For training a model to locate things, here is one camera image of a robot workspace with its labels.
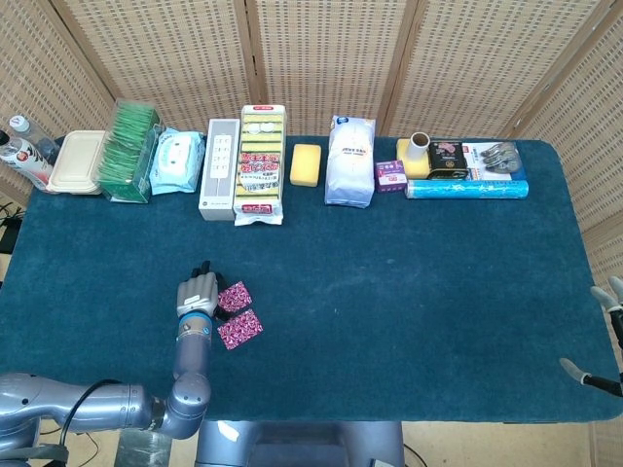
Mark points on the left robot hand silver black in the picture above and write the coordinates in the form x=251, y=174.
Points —
x=195, y=294

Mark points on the right robot hand grey fingertips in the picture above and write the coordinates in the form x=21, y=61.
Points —
x=573, y=370

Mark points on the pink white patterned rectangular block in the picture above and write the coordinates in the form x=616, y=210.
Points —
x=241, y=331
x=236, y=297

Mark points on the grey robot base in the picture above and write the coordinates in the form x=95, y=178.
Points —
x=292, y=445

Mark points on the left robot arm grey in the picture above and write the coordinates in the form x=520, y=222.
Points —
x=192, y=350

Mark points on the white power strip box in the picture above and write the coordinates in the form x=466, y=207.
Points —
x=219, y=170

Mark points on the light blue wet wipes pack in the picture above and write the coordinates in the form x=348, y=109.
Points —
x=175, y=160

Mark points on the yellow sponge multipack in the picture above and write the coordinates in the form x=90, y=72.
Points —
x=260, y=165

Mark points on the green tea bag box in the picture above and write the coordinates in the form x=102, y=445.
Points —
x=126, y=155

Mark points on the shiny metal floor plate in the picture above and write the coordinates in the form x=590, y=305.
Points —
x=143, y=452

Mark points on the plain yellow sponge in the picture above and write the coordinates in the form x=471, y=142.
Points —
x=305, y=164

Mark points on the beige lidded lunch box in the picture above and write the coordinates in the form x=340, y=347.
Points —
x=75, y=163

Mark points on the blue felt table cover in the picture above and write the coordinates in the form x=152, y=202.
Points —
x=389, y=292

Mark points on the white paper bag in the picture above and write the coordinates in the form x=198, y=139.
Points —
x=348, y=165

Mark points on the blue cling film roll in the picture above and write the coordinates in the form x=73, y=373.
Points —
x=467, y=189

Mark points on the white bottle red print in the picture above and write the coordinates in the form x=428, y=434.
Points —
x=24, y=160

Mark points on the clear bottle white cap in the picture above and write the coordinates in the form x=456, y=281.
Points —
x=36, y=138

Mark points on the small purple box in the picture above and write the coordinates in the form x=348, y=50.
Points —
x=391, y=177

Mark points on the black tin can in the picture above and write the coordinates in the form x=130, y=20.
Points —
x=448, y=160

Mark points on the yellow sponge under roll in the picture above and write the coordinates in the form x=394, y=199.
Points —
x=414, y=168

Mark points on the woven wooden folding screen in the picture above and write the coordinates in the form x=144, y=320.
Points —
x=316, y=63

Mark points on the white paper roll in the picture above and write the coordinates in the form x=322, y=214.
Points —
x=418, y=148

